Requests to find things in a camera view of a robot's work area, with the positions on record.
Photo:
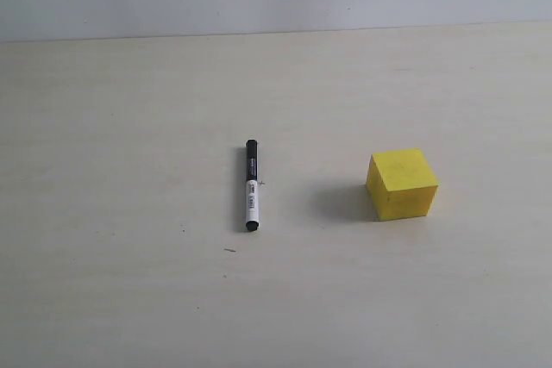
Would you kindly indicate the black and white marker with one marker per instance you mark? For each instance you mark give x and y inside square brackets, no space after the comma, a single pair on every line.
[252,186]

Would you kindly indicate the yellow foam cube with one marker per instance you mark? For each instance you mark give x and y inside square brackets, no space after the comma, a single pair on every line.
[401,184]

